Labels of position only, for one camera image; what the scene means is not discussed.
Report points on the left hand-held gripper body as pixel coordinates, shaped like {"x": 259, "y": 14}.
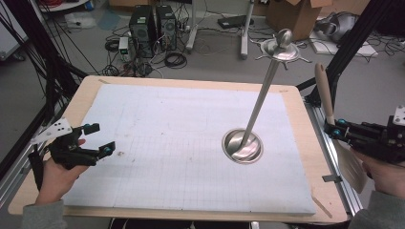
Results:
{"x": 68, "y": 156}

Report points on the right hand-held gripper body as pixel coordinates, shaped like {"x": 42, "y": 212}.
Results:
{"x": 379, "y": 140}

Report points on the beige slotted spatula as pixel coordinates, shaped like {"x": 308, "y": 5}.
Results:
{"x": 350, "y": 165}

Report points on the person's left hand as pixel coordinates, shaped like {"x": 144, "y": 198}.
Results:
{"x": 57, "y": 181}

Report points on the person's right hand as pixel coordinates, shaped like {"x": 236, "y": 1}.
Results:
{"x": 388, "y": 178}

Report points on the white grid mat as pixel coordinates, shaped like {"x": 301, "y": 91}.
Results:
{"x": 175, "y": 152}

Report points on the white flat board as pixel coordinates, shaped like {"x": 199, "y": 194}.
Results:
{"x": 366, "y": 49}

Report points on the small white power box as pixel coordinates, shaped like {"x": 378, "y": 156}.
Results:
{"x": 123, "y": 47}

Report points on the metal utensil stand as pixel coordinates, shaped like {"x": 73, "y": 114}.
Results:
{"x": 245, "y": 149}

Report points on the white grey device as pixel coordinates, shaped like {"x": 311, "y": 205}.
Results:
{"x": 337, "y": 27}

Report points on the clear plastic bag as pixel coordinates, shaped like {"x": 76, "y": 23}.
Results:
{"x": 80, "y": 20}

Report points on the black computer tower green label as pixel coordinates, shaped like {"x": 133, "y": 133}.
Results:
{"x": 142, "y": 31}

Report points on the large cardboard box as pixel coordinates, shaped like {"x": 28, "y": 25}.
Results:
{"x": 296, "y": 17}

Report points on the open cardboard box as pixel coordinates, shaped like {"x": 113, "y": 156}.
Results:
{"x": 121, "y": 2}

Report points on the white desk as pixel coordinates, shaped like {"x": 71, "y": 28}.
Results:
{"x": 192, "y": 31}

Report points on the black power strip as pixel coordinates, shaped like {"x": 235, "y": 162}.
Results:
{"x": 234, "y": 21}

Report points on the aluminium table rail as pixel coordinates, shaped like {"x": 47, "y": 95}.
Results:
{"x": 12, "y": 187}
{"x": 337, "y": 165}

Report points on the small metal bracket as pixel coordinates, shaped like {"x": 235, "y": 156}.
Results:
{"x": 331, "y": 178}

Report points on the black metal frame post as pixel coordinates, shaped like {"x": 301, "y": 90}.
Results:
{"x": 353, "y": 44}
{"x": 47, "y": 70}

